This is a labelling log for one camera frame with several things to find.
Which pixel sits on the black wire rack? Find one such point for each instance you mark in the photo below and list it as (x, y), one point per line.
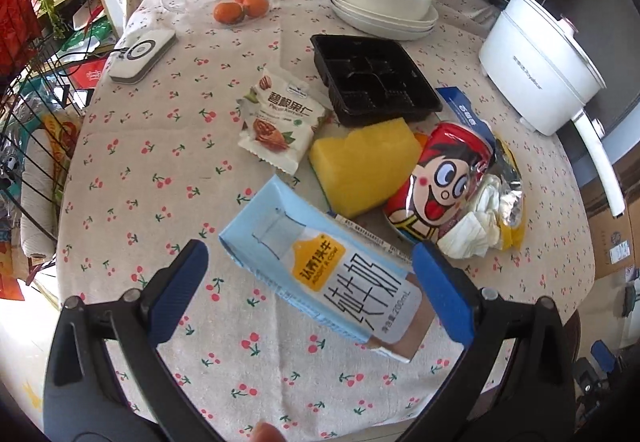
(42, 111)

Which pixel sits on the person left hand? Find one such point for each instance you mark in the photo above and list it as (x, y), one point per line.
(265, 432)

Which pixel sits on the stacked white plates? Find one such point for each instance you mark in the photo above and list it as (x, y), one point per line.
(385, 27)

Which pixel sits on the cherry print tablecloth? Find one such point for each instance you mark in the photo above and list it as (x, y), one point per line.
(158, 164)

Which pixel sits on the white nut snack packet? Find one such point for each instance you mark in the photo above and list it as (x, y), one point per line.
(280, 117)

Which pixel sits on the large cardboard box lower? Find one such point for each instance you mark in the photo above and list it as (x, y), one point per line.
(615, 240)

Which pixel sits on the red packaged goods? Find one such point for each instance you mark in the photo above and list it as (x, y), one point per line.
(19, 31)

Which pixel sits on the white wireless charger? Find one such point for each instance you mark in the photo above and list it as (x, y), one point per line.
(140, 57)

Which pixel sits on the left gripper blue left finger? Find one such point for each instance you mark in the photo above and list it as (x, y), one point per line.
(171, 289)

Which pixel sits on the yellow green sponge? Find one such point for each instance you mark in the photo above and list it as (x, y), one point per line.
(364, 169)

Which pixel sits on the white electric cooking pot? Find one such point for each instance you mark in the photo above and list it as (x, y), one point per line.
(538, 66)

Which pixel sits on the blue biscuit box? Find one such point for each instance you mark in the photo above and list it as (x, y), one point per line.
(457, 107)

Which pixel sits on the black plastic food tray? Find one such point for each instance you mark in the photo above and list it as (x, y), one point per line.
(371, 80)

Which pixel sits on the light blue milk carton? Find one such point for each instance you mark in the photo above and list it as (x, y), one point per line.
(337, 276)

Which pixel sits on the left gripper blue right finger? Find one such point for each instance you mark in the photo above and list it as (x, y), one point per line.
(454, 298)

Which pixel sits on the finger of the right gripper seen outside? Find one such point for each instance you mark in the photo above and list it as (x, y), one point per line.
(603, 356)

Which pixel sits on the red cartoon drink can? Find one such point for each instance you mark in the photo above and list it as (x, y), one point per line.
(451, 164)

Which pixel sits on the white tissue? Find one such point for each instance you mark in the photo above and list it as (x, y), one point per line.
(478, 230)

